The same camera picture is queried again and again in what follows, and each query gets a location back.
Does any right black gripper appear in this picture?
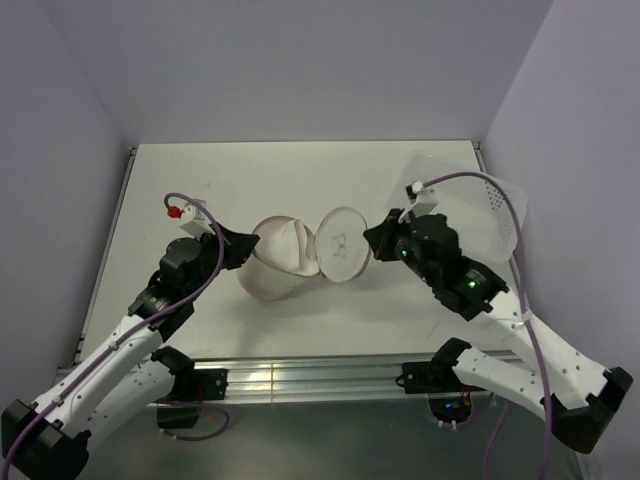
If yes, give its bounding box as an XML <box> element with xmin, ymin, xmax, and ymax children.
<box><xmin>364</xmin><ymin>208</ymin><xmax>436</xmax><ymax>285</ymax></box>

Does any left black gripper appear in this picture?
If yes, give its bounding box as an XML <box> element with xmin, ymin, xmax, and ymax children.
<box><xmin>185</xmin><ymin>221</ymin><xmax>259</xmax><ymax>300</ymax></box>

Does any white garment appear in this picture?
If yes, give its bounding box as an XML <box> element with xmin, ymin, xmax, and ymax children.
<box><xmin>256</xmin><ymin>218</ymin><xmax>319</xmax><ymax>277</ymax></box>

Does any white mesh laundry bag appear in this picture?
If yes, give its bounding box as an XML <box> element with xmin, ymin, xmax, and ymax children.
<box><xmin>237</xmin><ymin>206</ymin><xmax>371</xmax><ymax>301</ymax></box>

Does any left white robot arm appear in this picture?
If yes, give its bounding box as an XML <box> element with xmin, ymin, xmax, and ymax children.
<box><xmin>1</xmin><ymin>227</ymin><xmax>259</xmax><ymax>479</ymax></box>

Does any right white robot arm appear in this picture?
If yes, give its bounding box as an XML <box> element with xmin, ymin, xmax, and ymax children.
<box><xmin>363</xmin><ymin>209</ymin><xmax>633</xmax><ymax>454</ymax></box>

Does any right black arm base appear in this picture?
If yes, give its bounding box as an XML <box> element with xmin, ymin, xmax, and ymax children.
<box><xmin>395</xmin><ymin>338</ymin><xmax>495</xmax><ymax>431</ymax></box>

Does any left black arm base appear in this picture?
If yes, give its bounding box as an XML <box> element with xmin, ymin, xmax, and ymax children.
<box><xmin>156</xmin><ymin>368</ymin><xmax>231</xmax><ymax>442</ymax></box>

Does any clear plastic perforated basket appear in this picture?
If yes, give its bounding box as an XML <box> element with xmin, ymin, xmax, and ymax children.
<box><xmin>386</xmin><ymin>151</ymin><xmax>518</xmax><ymax>263</ymax></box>

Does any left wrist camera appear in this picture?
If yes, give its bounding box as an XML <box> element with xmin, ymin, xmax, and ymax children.
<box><xmin>167</xmin><ymin>201</ymin><xmax>214</xmax><ymax>238</ymax></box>

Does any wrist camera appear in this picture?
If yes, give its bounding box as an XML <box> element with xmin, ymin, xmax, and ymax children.
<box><xmin>167</xmin><ymin>201</ymin><xmax>214</xmax><ymax>238</ymax></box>
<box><xmin>403</xmin><ymin>181</ymin><xmax>438</xmax><ymax>217</ymax></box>

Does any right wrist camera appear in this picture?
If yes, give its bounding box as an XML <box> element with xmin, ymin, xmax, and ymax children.
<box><xmin>403</xmin><ymin>181</ymin><xmax>438</xmax><ymax>217</ymax></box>

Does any aluminium rail frame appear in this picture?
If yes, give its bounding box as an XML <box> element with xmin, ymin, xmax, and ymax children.
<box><xmin>77</xmin><ymin>141</ymin><xmax>537</xmax><ymax>405</ymax></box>

